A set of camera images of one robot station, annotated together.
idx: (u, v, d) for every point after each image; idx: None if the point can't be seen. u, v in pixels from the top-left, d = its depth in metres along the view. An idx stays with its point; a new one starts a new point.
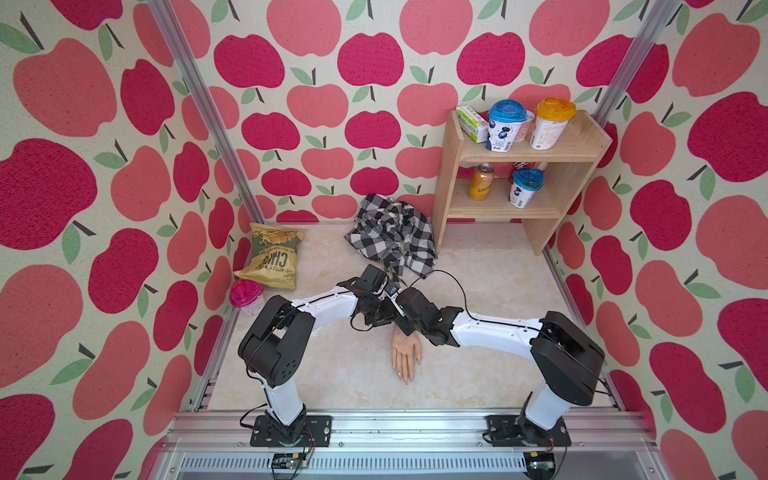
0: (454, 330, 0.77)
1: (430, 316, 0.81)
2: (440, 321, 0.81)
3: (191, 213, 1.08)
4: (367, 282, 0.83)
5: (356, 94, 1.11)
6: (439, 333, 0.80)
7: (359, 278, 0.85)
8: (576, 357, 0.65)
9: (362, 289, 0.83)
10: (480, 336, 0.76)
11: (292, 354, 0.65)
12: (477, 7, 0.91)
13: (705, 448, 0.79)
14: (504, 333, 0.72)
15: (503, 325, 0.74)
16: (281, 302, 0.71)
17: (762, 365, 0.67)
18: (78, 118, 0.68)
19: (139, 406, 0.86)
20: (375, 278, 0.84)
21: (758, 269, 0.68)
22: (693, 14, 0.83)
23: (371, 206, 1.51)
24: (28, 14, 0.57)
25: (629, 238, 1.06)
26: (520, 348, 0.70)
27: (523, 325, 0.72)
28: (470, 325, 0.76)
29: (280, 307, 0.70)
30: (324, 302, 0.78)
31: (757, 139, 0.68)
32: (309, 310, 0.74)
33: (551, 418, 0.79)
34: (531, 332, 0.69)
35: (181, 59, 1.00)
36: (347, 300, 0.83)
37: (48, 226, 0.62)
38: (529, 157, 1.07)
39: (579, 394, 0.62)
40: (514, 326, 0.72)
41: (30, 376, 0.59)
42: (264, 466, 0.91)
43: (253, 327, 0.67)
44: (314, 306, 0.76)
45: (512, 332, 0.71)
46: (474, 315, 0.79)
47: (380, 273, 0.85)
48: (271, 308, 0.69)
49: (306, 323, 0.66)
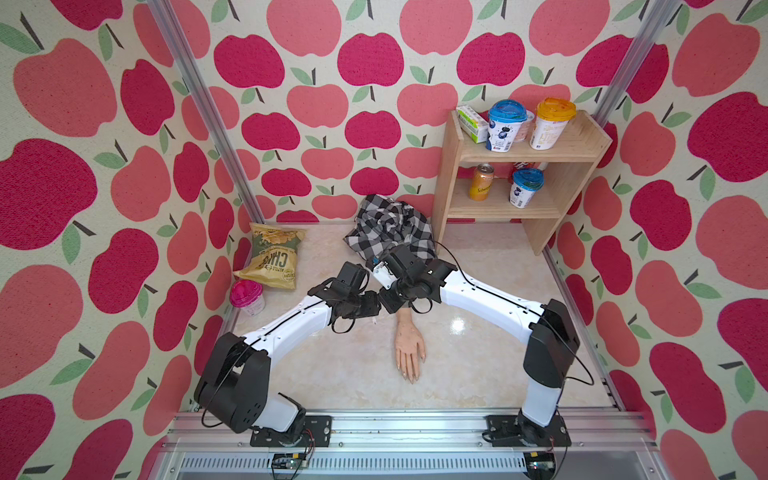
0: (443, 287, 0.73)
1: (415, 270, 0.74)
2: (430, 273, 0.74)
3: (191, 214, 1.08)
4: (345, 282, 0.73)
5: (356, 94, 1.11)
6: (424, 283, 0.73)
7: (336, 279, 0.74)
8: (562, 340, 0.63)
9: (339, 290, 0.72)
10: (471, 301, 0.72)
11: (251, 399, 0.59)
12: (477, 7, 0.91)
13: (706, 449, 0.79)
14: (502, 308, 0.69)
15: (500, 299, 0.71)
16: (236, 340, 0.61)
17: (762, 365, 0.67)
18: (78, 119, 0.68)
19: (139, 406, 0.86)
20: (354, 277, 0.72)
21: (758, 269, 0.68)
22: (693, 14, 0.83)
23: (371, 206, 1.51)
24: (28, 14, 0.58)
25: (629, 238, 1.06)
26: (516, 328, 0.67)
27: (524, 305, 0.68)
28: (464, 287, 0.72)
29: (233, 346, 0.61)
30: (285, 331, 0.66)
31: (756, 139, 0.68)
32: (266, 347, 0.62)
33: (547, 414, 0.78)
34: (531, 315, 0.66)
35: (182, 59, 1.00)
36: (320, 318, 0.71)
37: (48, 226, 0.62)
38: (529, 157, 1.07)
39: (552, 380, 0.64)
40: (513, 304, 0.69)
41: (30, 376, 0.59)
42: (264, 466, 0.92)
43: (204, 373, 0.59)
44: (277, 337, 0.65)
45: (511, 309, 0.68)
46: (470, 279, 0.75)
47: (360, 270, 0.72)
48: (221, 350, 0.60)
49: (260, 366, 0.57)
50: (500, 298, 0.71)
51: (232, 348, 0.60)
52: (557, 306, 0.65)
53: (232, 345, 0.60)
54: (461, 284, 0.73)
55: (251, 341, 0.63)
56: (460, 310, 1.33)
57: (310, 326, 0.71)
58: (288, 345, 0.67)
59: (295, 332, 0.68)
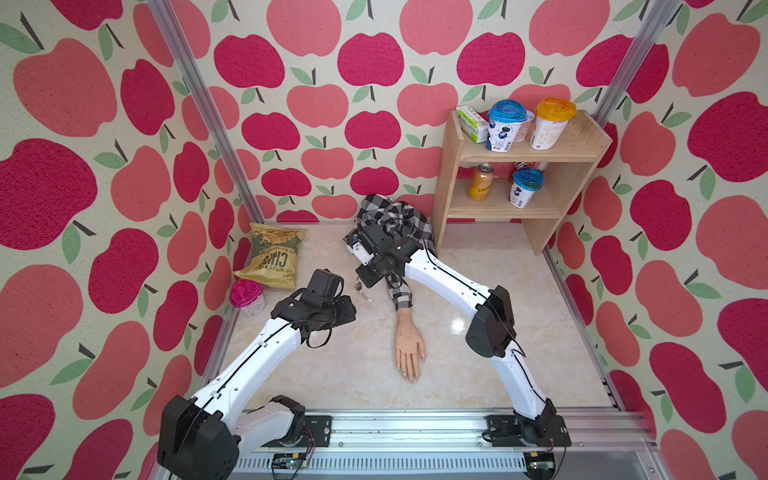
0: (408, 263, 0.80)
1: (385, 245, 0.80)
2: (397, 249, 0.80)
3: (191, 213, 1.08)
4: (316, 293, 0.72)
5: (356, 94, 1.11)
6: (391, 257, 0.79)
7: (306, 290, 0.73)
8: (500, 320, 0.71)
9: (310, 303, 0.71)
10: (431, 279, 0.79)
11: (220, 457, 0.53)
12: (477, 7, 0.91)
13: (706, 448, 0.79)
14: (455, 288, 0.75)
15: (455, 280, 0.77)
16: (187, 402, 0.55)
17: (763, 365, 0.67)
18: (78, 119, 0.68)
19: (139, 406, 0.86)
20: (325, 287, 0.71)
21: (758, 269, 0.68)
22: (693, 14, 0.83)
23: (371, 205, 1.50)
24: (28, 14, 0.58)
25: (629, 238, 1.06)
26: (463, 306, 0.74)
27: (474, 287, 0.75)
28: (426, 266, 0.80)
29: (184, 411, 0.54)
30: (242, 379, 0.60)
31: (757, 139, 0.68)
32: (220, 406, 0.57)
33: (525, 401, 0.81)
34: (478, 296, 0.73)
35: (182, 59, 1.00)
36: (286, 345, 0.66)
37: (48, 226, 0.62)
38: (529, 157, 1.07)
39: (487, 355, 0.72)
40: (466, 286, 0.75)
41: (30, 375, 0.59)
42: (264, 466, 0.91)
43: (160, 444, 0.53)
44: (233, 389, 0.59)
45: (462, 290, 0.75)
46: (434, 260, 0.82)
47: (330, 278, 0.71)
48: (171, 417, 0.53)
49: (214, 434, 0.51)
50: (453, 278, 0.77)
51: (182, 415, 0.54)
52: (500, 290, 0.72)
53: (182, 411, 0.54)
54: (422, 265, 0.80)
55: (203, 403, 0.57)
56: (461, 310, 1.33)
57: (277, 357, 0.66)
58: (255, 386, 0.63)
59: (256, 374, 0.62)
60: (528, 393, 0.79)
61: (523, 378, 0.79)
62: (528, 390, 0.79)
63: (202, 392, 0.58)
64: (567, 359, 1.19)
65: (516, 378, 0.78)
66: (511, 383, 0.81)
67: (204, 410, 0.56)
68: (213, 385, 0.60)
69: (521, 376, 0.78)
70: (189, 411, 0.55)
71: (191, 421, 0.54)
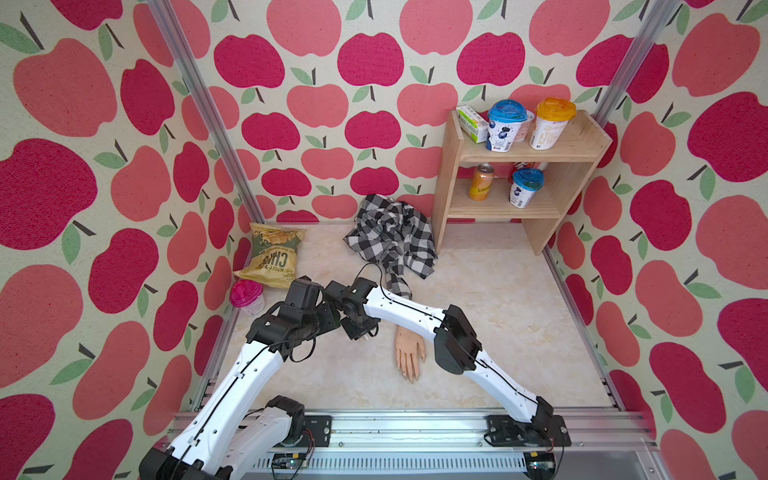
0: (365, 303, 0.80)
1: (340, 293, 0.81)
2: (353, 292, 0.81)
3: (191, 213, 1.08)
4: (295, 306, 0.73)
5: (356, 94, 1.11)
6: (350, 301, 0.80)
7: (285, 304, 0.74)
8: (459, 338, 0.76)
9: (290, 317, 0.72)
10: (389, 313, 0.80)
11: None
12: (477, 7, 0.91)
13: (706, 448, 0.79)
14: (412, 317, 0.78)
15: (412, 309, 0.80)
16: (164, 454, 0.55)
17: (763, 365, 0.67)
18: (79, 119, 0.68)
19: (139, 406, 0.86)
20: (305, 300, 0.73)
21: (758, 269, 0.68)
22: (693, 14, 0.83)
23: (371, 205, 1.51)
24: (28, 14, 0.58)
25: (629, 238, 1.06)
26: (424, 332, 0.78)
27: (429, 312, 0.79)
28: (382, 302, 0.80)
29: (163, 462, 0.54)
30: (219, 421, 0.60)
31: (757, 139, 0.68)
32: (199, 453, 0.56)
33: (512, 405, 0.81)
34: (435, 320, 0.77)
35: (181, 59, 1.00)
36: (265, 371, 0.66)
37: (48, 225, 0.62)
38: (529, 157, 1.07)
39: (456, 372, 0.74)
40: (421, 313, 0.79)
41: (30, 375, 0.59)
42: (264, 466, 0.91)
43: None
44: (212, 431, 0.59)
45: (419, 317, 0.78)
46: (389, 294, 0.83)
47: (309, 289, 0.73)
48: (150, 471, 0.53)
49: None
50: (408, 307, 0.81)
51: (162, 467, 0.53)
52: (453, 309, 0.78)
53: (160, 463, 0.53)
54: (378, 301, 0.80)
55: (181, 452, 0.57)
56: None
57: (257, 385, 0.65)
58: (236, 422, 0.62)
59: (235, 410, 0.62)
60: (515, 398, 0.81)
61: (504, 384, 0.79)
62: (514, 394, 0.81)
63: (178, 440, 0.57)
64: (567, 359, 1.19)
65: (497, 387, 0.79)
66: (496, 393, 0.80)
67: (182, 460, 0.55)
68: (190, 431, 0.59)
69: (501, 383, 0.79)
70: (168, 461, 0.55)
71: (172, 469, 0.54)
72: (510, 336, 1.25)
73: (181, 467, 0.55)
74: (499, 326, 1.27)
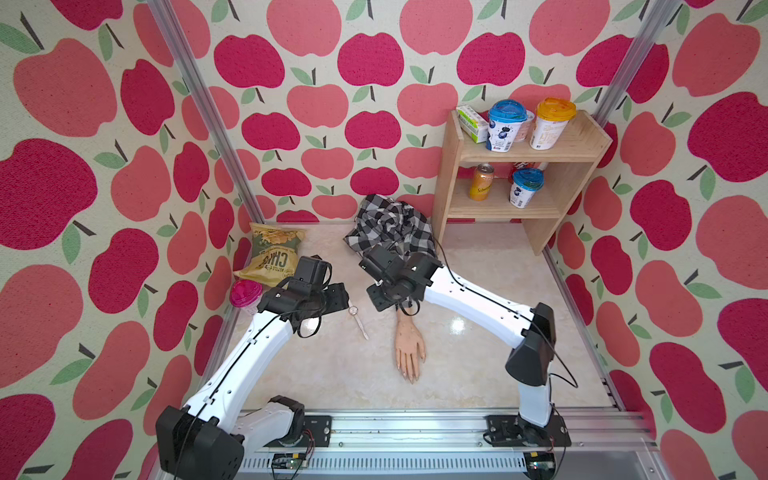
0: (429, 286, 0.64)
1: (393, 268, 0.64)
2: (412, 270, 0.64)
3: (191, 213, 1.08)
4: (304, 281, 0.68)
5: (356, 94, 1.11)
6: (406, 281, 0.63)
7: (293, 279, 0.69)
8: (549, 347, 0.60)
9: (298, 290, 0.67)
10: (458, 304, 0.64)
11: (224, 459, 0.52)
12: (477, 7, 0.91)
13: (706, 449, 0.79)
14: (492, 313, 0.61)
15: (490, 303, 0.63)
16: (179, 412, 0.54)
17: (762, 365, 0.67)
18: (78, 119, 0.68)
19: (139, 406, 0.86)
20: (313, 274, 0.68)
21: (758, 269, 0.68)
22: (693, 14, 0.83)
23: (371, 205, 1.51)
24: (28, 14, 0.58)
25: (629, 238, 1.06)
26: (505, 333, 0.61)
27: (513, 308, 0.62)
28: (451, 288, 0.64)
29: (179, 420, 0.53)
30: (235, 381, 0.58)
31: (757, 139, 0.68)
32: (215, 411, 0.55)
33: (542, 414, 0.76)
34: (522, 320, 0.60)
35: (181, 59, 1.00)
36: (277, 339, 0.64)
37: (48, 226, 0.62)
38: (529, 157, 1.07)
39: (534, 385, 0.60)
40: (504, 308, 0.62)
41: (30, 375, 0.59)
42: (264, 466, 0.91)
43: (163, 454, 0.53)
44: (226, 392, 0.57)
45: (500, 314, 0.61)
46: (459, 279, 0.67)
47: (317, 264, 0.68)
48: (166, 429, 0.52)
49: (211, 441, 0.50)
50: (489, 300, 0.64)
51: (178, 425, 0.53)
52: (544, 307, 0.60)
53: (176, 421, 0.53)
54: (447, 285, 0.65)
55: (197, 410, 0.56)
56: None
57: (270, 351, 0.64)
58: (251, 384, 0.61)
59: (249, 372, 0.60)
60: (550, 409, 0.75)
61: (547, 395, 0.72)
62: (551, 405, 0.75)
63: (194, 399, 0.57)
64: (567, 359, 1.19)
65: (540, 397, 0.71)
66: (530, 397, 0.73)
67: (198, 418, 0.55)
68: (205, 390, 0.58)
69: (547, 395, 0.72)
70: (184, 420, 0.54)
71: (188, 428, 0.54)
72: None
73: (196, 427, 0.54)
74: None
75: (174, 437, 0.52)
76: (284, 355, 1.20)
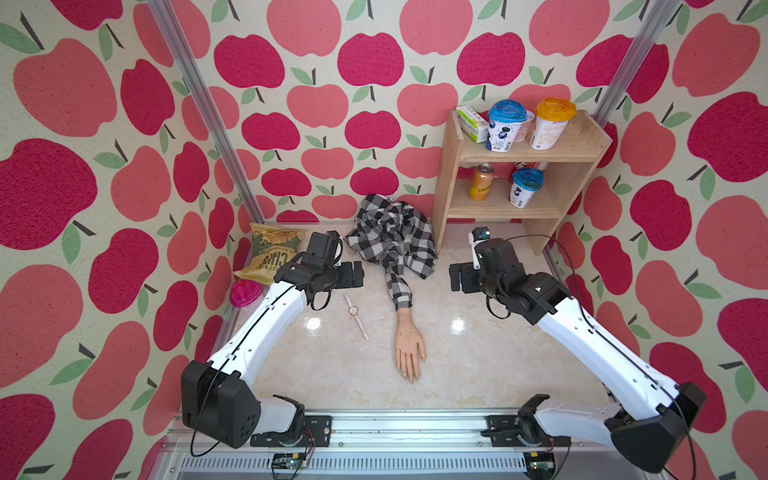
0: (551, 313, 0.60)
1: (512, 278, 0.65)
2: (536, 290, 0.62)
3: (192, 213, 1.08)
4: (316, 256, 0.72)
5: (356, 94, 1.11)
6: (526, 299, 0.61)
7: (306, 254, 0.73)
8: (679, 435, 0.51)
9: (311, 265, 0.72)
10: (581, 346, 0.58)
11: (244, 414, 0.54)
12: (477, 7, 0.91)
13: (706, 449, 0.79)
14: (624, 372, 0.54)
15: (623, 359, 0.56)
16: (203, 366, 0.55)
17: (762, 365, 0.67)
18: (78, 119, 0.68)
19: (139, 406, 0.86)
20: (326, 250, 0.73)
21: (758, 269, 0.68)
22: (693, 14, 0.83)
23: (371, 205, 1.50)
24: (28, 14, 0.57)
25: (629, 238, 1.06)
26: (631, 397, 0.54)
27: (654, 377, 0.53)
28: (578, 326, 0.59)
29: (202, 374, 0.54)
30: (255, 342, 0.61)
31: (757, 139, 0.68)
32: (237, 366, 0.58)
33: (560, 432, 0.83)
34: (661, 394, 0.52)
35: (181, 59, 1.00)
36: (292, 307, 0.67)
37: (48, 226, 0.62)
38: (529, 157, 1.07)
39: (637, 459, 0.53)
40: (640, 372, 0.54)
41: (30, 376, 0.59)
42: (263, 466, 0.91)
43: (185, 406, 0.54)
44: (247, 350, 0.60)
45: (634, 377, 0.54)
46: (589, 318, 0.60)
47: (329, 240, 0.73)
48: (190, 382, 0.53)
49: (234, 392, 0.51)
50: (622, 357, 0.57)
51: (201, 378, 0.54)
52: (697, 394, 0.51)
53: (199, 375, 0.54)
54: (571, 324, 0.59)
55: (219, 364, 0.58)
56: (460, 310, 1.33)
57: (284, 318, 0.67)
58: (266, 347, 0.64)
59: (267, 334, 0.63)
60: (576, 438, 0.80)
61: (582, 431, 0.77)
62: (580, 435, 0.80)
63: (216, 354, 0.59)
64: (566, 359, 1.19)
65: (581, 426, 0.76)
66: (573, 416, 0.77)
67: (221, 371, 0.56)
68: (226, 348, 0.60)
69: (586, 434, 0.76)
70: (206, 374, 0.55)
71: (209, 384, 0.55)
72: (510, 336, 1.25)
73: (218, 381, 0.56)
74: (499, 326, 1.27)
75: (197, 389, 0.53)
76: (284, 356, 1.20)
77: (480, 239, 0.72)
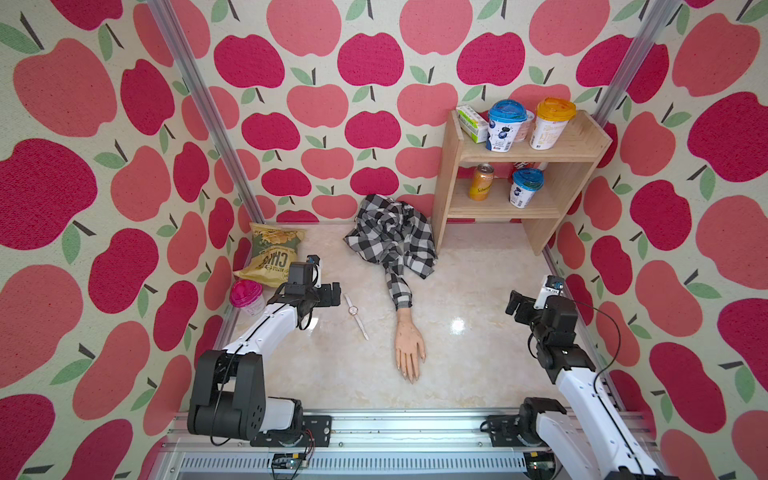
0: (566, 371, 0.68)
1: (556, 339, 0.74)
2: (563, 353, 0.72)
3: (192, 213, 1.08)
4: (297, 284, 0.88)
5: (356, 94, 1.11)
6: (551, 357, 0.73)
7: (288, 283, 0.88)
8: None
9: (295, 292, 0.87)
10: (580, 403, 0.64)
11: (254, 402, 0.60)
12: (477, 7, 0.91)
13: (706, 449, 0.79)
14: (605, 431, 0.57)
15: (612, 427, 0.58)
16: (216, 355, 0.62)
17: (762, 365, 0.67)
18: (78, 119, 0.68)
19: (139, 406, 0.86)
20: (304, 277, 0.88)
21: (758, 269, 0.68)
22: (693, 14, 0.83)
23: (371, 205, 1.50)
24: (28, 14, 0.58)
25: (629, 238, 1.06)
26: (605, 457, 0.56)
27: (636, 450, 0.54)
28: (585, 387, 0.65)
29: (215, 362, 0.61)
30: (263, 333, 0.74)
31: (756, 139, 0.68)
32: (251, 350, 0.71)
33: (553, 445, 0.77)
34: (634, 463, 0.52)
35: (181, 59, 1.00)
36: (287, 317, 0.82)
37: (48, 226, 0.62)
38: (529, 157, 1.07)
39: None
40: (622, 437, 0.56)
41: (30, 376, 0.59)
42: (263, 466, 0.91)
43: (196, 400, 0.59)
44: (256, 341, 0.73)
45: (613, 439, 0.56)
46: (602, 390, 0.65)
47: (306, 269, 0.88)
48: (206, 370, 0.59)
49: (251, 369, 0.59)
50: (611, 423, 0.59)
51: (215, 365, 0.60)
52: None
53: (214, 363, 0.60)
54: (578, 383, 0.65)
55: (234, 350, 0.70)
56: (460, 310, 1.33)
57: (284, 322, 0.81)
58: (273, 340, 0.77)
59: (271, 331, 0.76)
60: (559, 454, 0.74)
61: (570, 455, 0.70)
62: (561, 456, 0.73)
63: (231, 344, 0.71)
64: None
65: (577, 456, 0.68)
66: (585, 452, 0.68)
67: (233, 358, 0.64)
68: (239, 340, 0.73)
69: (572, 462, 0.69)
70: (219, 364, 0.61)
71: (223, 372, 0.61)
72: (510, 336, 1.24)
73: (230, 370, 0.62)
74: (499, 326, 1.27)
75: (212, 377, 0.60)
76: (284, 356, 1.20)
77: (552, 287, 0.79)
